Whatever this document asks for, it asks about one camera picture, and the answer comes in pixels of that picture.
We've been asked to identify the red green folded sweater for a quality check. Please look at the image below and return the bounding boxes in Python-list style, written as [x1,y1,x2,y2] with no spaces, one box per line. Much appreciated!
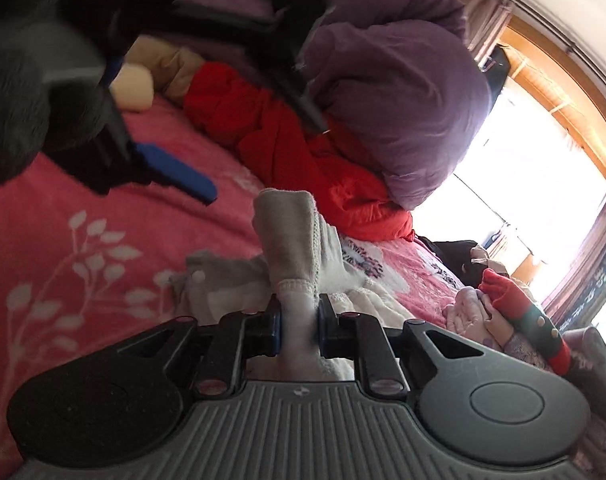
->
[480,268,571,376]

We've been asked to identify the white quilted baby garment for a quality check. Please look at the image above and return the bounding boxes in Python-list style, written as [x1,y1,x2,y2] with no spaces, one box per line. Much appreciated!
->
[171,188,410,382]

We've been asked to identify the purple duvet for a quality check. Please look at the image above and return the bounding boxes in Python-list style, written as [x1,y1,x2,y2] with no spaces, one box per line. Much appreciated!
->
[177,0,494,212]

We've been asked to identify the folded floral purple garment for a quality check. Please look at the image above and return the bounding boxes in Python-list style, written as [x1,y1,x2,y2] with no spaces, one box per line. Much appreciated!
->
[482,294,555,373]

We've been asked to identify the pink floral fleece blanket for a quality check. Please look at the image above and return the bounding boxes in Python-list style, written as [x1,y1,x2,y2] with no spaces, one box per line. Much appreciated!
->
[0,94,465,480]

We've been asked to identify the cream rolled cloth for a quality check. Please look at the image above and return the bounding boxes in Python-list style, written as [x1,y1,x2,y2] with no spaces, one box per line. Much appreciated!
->
[109,63,154,113]

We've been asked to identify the dark grey folded clothes stack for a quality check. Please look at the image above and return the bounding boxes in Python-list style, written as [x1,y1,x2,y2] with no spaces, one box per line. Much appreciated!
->
[563,326,606,413]

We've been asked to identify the pink curtain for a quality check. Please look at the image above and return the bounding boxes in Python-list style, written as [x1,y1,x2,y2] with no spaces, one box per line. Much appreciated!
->
[460,0,513,66]

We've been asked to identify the beige cloth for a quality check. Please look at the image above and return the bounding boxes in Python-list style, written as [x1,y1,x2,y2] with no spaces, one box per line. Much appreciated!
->
[125,36,205,107]

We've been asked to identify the red quilt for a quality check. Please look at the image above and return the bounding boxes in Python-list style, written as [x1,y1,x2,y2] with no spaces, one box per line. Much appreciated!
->
[183,62,415,242]

